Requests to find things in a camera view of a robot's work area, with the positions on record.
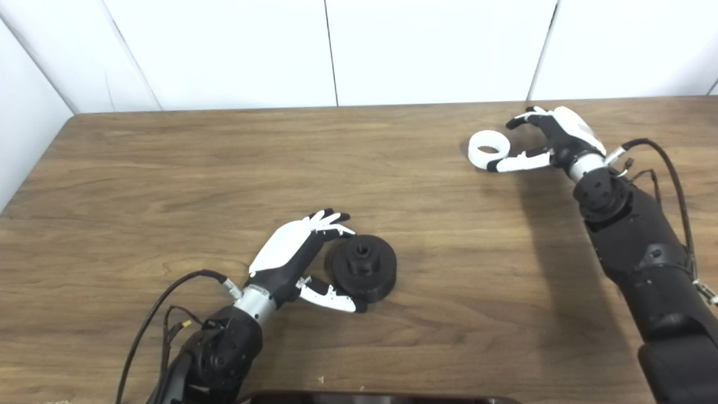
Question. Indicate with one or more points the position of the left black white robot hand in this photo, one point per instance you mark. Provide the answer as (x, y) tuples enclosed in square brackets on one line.
[(283, 247)]

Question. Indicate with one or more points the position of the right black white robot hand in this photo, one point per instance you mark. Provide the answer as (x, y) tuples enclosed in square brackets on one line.
[(569, 134)]

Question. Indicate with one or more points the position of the round black plastic part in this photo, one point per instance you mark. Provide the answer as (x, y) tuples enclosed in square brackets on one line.
[(376, 280)]

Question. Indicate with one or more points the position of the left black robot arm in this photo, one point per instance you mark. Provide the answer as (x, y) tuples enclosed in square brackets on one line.
[(224, 353)]

